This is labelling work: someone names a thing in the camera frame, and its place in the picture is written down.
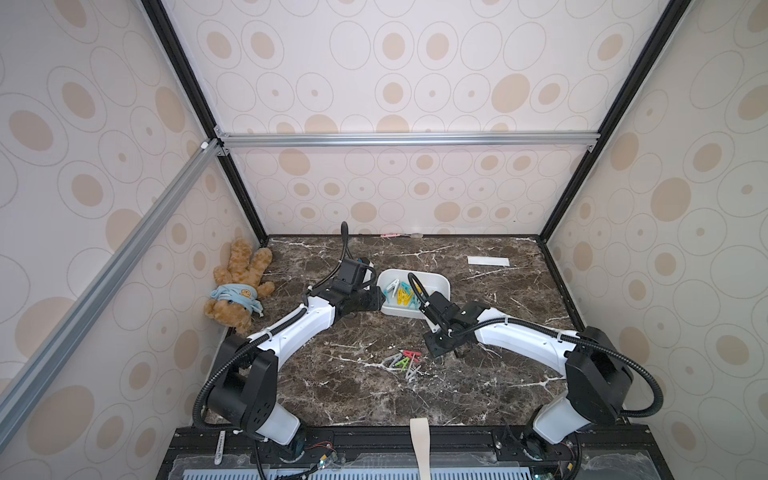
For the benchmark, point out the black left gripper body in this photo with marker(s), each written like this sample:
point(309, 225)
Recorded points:
point(365, 299)

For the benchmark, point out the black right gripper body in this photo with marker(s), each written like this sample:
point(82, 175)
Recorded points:
point(441, 339)

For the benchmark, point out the white clothespin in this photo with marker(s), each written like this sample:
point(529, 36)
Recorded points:
point(392, 287)

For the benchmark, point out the white plastic storage box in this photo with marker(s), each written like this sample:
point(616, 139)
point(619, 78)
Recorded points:
point(431, 281)

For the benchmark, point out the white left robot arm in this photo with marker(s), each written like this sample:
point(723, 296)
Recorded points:
point(241, 392)

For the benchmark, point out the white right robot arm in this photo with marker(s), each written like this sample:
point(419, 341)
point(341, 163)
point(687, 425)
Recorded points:
point(602, 385)

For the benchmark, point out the green clothespin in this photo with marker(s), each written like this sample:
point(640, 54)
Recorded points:
point(402, 364)

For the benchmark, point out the taupe grey clothespin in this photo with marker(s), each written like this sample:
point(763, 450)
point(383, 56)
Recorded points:
point(412, 371)

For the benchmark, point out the white paper strip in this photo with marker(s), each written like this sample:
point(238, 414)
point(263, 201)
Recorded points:
point(488, 261)

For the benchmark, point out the light grey clothespin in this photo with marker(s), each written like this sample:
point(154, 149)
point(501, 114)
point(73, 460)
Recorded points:
point(390, 361)

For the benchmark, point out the brown teddy bear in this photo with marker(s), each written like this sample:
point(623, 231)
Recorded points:
point(236, 300)

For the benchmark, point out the beige tape strip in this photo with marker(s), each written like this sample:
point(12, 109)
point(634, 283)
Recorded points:
point(421, 442)

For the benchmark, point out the horizontal aluminium rail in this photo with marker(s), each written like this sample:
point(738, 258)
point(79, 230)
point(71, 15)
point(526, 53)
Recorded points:
point(419, 139)

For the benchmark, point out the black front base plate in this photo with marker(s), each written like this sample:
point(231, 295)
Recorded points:
point(447, 452)

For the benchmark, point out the left diagonal aluminium rail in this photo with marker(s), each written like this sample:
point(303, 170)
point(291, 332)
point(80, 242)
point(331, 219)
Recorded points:
point(44, 366)

